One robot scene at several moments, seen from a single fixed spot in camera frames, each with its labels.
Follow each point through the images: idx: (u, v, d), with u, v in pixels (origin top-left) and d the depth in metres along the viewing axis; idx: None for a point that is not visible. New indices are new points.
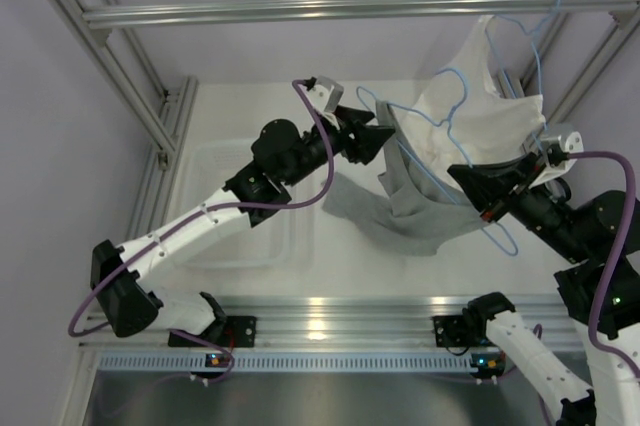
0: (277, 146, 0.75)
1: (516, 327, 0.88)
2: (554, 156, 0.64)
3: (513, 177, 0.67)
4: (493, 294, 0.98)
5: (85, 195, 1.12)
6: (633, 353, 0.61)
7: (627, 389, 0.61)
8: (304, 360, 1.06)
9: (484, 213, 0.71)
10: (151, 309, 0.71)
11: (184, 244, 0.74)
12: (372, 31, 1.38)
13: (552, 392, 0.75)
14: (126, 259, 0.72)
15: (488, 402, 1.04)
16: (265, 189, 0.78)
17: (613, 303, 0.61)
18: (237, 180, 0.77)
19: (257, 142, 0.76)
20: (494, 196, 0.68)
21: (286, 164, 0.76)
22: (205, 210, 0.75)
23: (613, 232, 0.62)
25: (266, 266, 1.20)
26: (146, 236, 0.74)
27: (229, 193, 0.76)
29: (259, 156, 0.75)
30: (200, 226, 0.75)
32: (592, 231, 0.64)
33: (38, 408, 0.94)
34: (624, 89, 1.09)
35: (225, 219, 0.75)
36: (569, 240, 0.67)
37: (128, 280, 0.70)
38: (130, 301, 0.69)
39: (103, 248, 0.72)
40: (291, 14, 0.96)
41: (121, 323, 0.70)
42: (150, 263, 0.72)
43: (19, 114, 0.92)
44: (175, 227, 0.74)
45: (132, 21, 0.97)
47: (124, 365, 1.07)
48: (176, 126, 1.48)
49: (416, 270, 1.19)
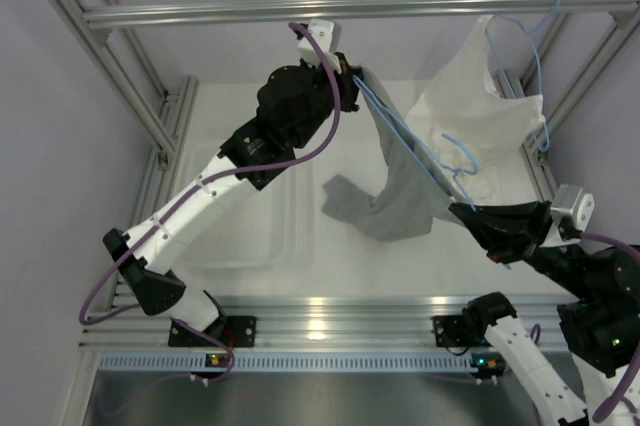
0: (286, 92, 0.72)
1: (518, 335, 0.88)
2: (568, 232, 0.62)
3: (520, 235, 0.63)
4: (494, 294, 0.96)
5: (85, 194, 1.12)
6: (629, 390, 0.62)
7: (621, 421, 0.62)
8: (304, 360, 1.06)
9: (492, 255, 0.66)
10: (174, 286, 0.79)
11: (183, 224, 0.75)
12: (372, 30, 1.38)
13: (549, 409, 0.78)
14: (132, 245, 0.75)
15: (488, 402, 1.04)
16: (264, 148, 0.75)
17: (612, 344, 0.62)
18: (234, 146, 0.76)
19: (263, 90, 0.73)
20: (500, 243, 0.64)
21: (293, 114, 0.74)
22: (201, 184, 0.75)
23: (629, 294, 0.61)
25: (266, 266, 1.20)
26: (148, 220, 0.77)
27: (225, 160, 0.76)
29: (267, 106, 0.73)
30: (198, 202, 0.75)
32: (605, 285, 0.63)
33: (38, 408, 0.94)
34: (623, 89, 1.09)
35: (222, 190, 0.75)
36: (581, 287, 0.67)
37: (136, 267, 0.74)
38: (147, 286, 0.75)
39: (112, 237, 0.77)
40: (291, 14, 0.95)
41: (149, 305, 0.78)
42: (155, 246, 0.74)
43: (19, 114, 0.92)
44: (173, 209, 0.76)
45: (132, 21, 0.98)
47: (124, 365, 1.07)
48: (176, 127, 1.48)
49: (416, 269, 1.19)
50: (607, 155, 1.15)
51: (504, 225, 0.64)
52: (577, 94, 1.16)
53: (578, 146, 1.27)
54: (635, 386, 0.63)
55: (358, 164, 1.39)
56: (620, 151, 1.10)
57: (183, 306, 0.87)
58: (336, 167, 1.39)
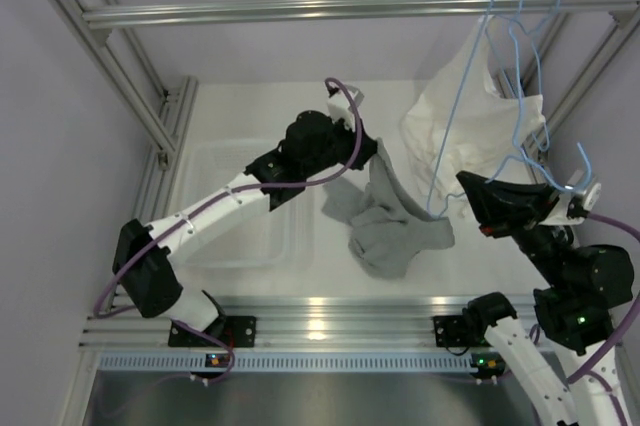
0: (311, 130, 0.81)
1: (518, 335, 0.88)
2: (575, 211, 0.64)
3: (525, 209, 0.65)
4: (494, 295, 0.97)
5: (85, 194, 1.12)
6: (602, 369, 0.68)
7: (600, 401, 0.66)
8: (304, 360, 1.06)
9: (484, 227, 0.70)
10: (175, 288, 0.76)
11: (211, 223, 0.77)
12: (372, 30, 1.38)
13: (548, 410, 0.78)
14: (157, 235, 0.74)
15: (487, 402, 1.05)
16: (284, 174, 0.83)
17: (577, 322, 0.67)
18: (257, 166, 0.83)
19: (291, 125, 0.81)
20: (499, 216, 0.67)
21: (313, 148, 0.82)
22: (230, 192, 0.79)
23: (601, 292, 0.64)
25: (266, 266, 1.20)
26: (174, 215, 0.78)
27: (251, 176, 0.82)
29: (293, 138, 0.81)
30: (224, 206, 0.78)
32: (579, 281, 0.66)
33: (38, 409, 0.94)
34: (623, 88, 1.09)
35: (249, 200, 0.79)
36: (558, 275, 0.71)
37: (159, 255, 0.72)
38: (161, 279, 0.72)
39: (130, 227, 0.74)
40: (291, 15, 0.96)
41: (149, 303, 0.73)
42: (180, 238, 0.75)
43: (19, 113, 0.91)
44: (203, 206, 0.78)
45: (133, 22, 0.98)
47: (124, 365, 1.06)
48: (176, 127, 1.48)
49: (416, 269, 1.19)
50: (606, 155, 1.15)
51: (509, 198, 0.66)
52: (577, 94, 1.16)
53: (578, 147, 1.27)
54: (607, 366, 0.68)
55: None
56: (619, 151, 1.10)
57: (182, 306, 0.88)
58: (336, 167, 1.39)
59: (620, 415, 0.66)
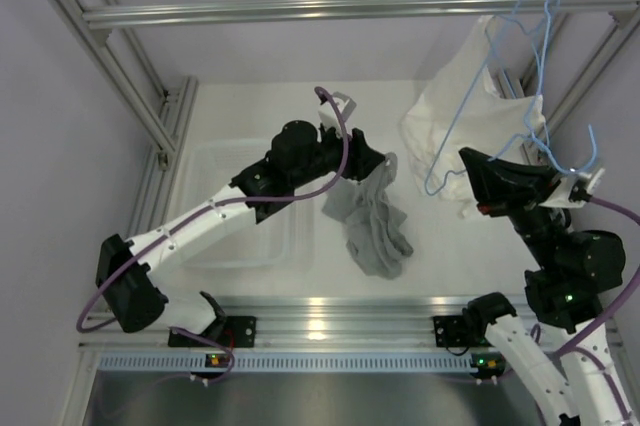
0: (298, 141, 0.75)
1: (518, 332, 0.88)
2: (578, 193, 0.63)
3: (526, 189, 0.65)
4: (493, 295, 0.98)
5: (85, 194, 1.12)
6: (594, 348, 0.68)
7: (594, 380, 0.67)
8: (304, 360, 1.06)
9: (482, 205, 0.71)
10: (160, 303, 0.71)
11: (193, 238, 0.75)
12: (371, 31, 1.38)
13: (550, 404, 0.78)
14: (136, 252, 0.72)
15: (487, 402, 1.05)
16: (271, 186, 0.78)
17: (565, 301, 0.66)
18: (243, 177, 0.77)
19: (277, 136, 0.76)
20: (498, 195, 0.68)
21: (301, 161, 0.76)
22: (213, 205, 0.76)
23: (593, 278, 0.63)
25: (266, 266, 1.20)
26: (156, 230, 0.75)
27: (236, 189, 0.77)
29: (280, 150, 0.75)
30: (208, 221, 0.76)
32: (571, 266, 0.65)
33: (38, 409, 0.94)
34: (623, 88, 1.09)
35: (234, 214, 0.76)
36: (549, 258, 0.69)
37: (139, 272, 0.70)
38: (144, 295, 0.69)
39: (115, 240, 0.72)
40: (291, 14, 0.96)
41: (129, 320, 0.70)
42: (160, 255, 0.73)
43: (19, 114, 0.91)
44: (184, 221, 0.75)
45: (133, 22, 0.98)
47: (124, 365, 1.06)
48: (176, 127, 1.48)
49: (417, 269, 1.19)
50: (606, 155, 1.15)
51: (511, 176, 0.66)
52: (577, 94, 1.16)
53: (578, 146, 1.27)
54: (598, 344, 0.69)
55: None
56: (619, 152, 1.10)
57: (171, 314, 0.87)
58: None
59: (618, 399, 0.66)
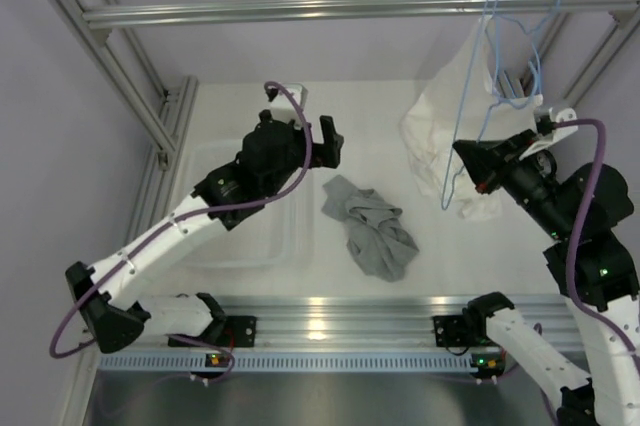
0: (269, 140, 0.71)
1: (515, 322, 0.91)
2: (544, 127, 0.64)
3: (506, 147, 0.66)
4: (494, 295, 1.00)
5: (84, 193, 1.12)
6: (624, 327, 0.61)
7: (620, 361, 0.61)
8: (305, 360, 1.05)
9: (479, 186, 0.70)
10: (134, 324, 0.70)
11: (155, 258, 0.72)
12: (371, 31, 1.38)
13: (552, 381, 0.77)
14: (97, 280, 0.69)
15: (487, 402, 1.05)
16: (238, 190, 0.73)
17: (600, 275, 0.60)
18: (207, 183, 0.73)
19: (247, 136, 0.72)
20: (487, 166, 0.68)
21: (274, 161, 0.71)
22: (173, 221, 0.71)
23: (594, 198, 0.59)
25: (266, 267, 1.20)
26: (115, 254, 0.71)
27: (198, 199, 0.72)
29: (250, 150, 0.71)
30: (170, 238, 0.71)
32: (575, 203, 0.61)
33: (37, 410, 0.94)
34: (624, 88, 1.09)
35: (195, 228, 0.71)
36: (552, 215, 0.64)
37: (99, 302, 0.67)
38: (108, 321, 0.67)
39: (75, 271, 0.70)
40: (291, 14, 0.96)
41: (104, 343, 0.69)
42: (121, 282, 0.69)
43: (19, 114, 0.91)
44: (144, 241, 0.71)
45: (132, 22, 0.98)
47: (125, 365, 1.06)
48: (176, 126, 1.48)
49: (418, 269, 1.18)
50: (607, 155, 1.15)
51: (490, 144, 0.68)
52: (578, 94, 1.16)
53: (577, 146, 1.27)
54: (630, 323, 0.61)
55: (358, 164, 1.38)
56: (620, 152, 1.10)
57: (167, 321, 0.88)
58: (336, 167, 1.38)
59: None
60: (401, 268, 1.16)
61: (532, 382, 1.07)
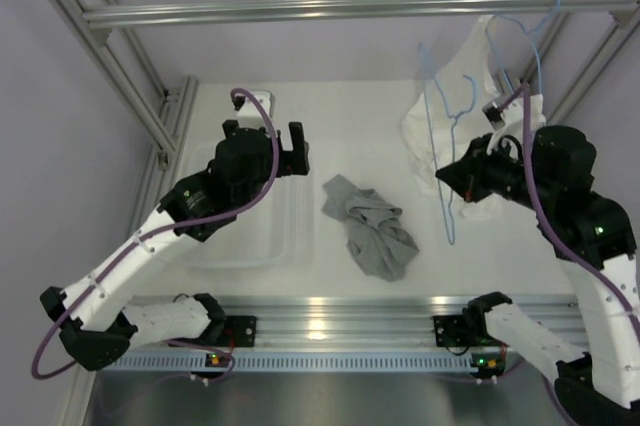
0: (241, 150, 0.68)
1: (513, 314, 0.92)
2: (493, 114, 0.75)
3: (471, 150, 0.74)
4: (494, 295, 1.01)
5: (84, 193, 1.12)
6: (621, 287, 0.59)
7: (616, 322, 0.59)
8: (305, 360, 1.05)
9: (467, 195, 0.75)
10: (116, 342, 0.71)
11: (122, 281, 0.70)
12: (372, 30, 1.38)
13: (549, 357, 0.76)
14: (69, 306, 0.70)
15: (487, 402, 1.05)
16: (206, 200, 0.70)
17: (595, 232, 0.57)
18: (173, 196, 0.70)
19: (221, 146, 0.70)
20: (462, 173, 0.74)
21: (247, 173, 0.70)
22: (140, 240, 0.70)
23: (554, 148, 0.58)
25: (266, 267, 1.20)
26: (85, 279, 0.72)
27: (164, 214, 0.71)
29: (224, 158, 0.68)
30: (137, 258, 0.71)
32: (545, 162, 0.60)
33: (38, 410, 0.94)
34: (624, 88, 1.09)
35: (161, 246, 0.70)
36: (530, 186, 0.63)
37: (70, 329, 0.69)
38: (85, 345, 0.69)
39: (49, 296, 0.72)
40: (290, 14, 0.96)
41: (89, 362, 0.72)
42: (91, 307, 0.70)
43: (20, 114, 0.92)
44: (111, 264, 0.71)
45: (132, 22, 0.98)
47: (125, 365, 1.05)
48: (176, 126, 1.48)
49: (418, 269, 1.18)
50: (607, 154, 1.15)
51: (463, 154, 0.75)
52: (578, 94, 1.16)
53: None
54: (626, 283, 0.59)
55: (358, 165, 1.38)
56: (620, 152, 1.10)
57: (164, 318, 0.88)
58: (336, 167, 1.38)
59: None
60: (401, 268, 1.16)
61: (531, 382, 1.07)
